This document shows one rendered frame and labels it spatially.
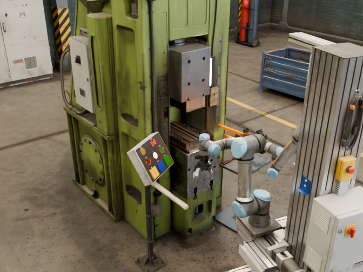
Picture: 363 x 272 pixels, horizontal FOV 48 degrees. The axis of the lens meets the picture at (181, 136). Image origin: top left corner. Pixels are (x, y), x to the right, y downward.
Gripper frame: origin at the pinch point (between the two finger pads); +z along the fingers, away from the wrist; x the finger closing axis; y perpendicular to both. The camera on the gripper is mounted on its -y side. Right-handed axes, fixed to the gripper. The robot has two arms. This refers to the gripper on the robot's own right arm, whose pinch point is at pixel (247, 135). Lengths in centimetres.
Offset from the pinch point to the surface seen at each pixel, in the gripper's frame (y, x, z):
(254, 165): 48, 32, 19
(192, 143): 14.6, -22.4, 41.9
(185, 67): -53, -29, 40
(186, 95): -30, -28, 41
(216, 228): 112, 0, 35
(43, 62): 63, 50, 570
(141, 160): -1, -86, 21
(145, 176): 10, -86, 18
